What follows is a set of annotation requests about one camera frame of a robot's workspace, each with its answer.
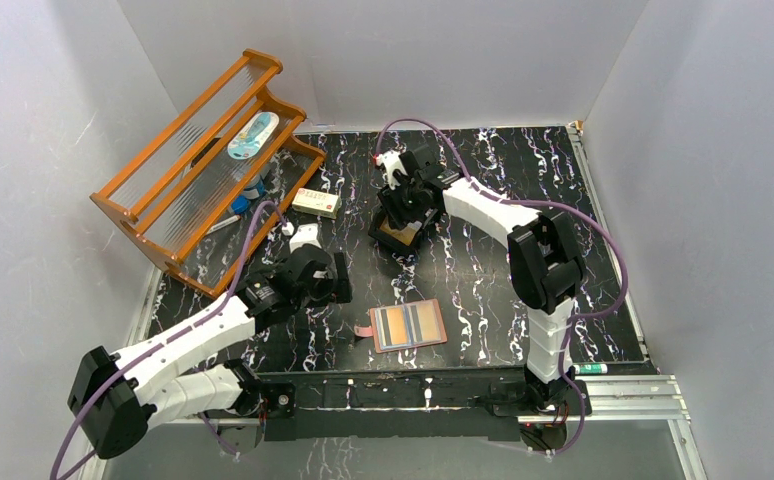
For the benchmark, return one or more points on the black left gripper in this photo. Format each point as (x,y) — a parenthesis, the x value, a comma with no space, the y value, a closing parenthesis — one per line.
(339,279)

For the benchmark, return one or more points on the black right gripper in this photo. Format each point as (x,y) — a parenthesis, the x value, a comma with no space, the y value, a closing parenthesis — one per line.
(390,200)

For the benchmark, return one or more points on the black card tray box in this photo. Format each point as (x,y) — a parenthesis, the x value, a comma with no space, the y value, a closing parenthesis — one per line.
(381,219)

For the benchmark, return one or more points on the gold credit card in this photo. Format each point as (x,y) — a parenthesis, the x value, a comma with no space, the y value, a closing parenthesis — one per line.
(426,322)

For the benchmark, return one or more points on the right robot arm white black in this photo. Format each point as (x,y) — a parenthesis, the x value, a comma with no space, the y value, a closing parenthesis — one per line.
(546,265)

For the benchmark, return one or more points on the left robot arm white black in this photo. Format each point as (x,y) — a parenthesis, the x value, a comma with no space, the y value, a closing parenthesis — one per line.
(117,398)

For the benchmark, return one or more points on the gold card in tray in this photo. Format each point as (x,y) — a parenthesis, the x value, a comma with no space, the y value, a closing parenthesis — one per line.
(406,237)

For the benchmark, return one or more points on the white red small box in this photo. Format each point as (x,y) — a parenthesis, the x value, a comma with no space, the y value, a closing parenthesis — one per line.
(315,202)

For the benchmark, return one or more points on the white pen under shelf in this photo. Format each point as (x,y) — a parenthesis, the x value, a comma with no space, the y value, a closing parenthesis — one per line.
(231,220)

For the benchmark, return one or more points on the blue cap bottle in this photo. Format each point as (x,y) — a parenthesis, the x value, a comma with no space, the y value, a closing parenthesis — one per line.
(251,193)

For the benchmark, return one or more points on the orange wooden shelf rack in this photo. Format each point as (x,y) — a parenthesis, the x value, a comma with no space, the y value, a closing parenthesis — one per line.
(167,197)

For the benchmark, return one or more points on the white blue tube package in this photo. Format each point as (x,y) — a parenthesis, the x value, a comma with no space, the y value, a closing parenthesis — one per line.
(251,138)

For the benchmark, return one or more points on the green white marker pen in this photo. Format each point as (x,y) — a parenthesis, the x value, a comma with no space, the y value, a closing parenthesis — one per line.
(591,369)

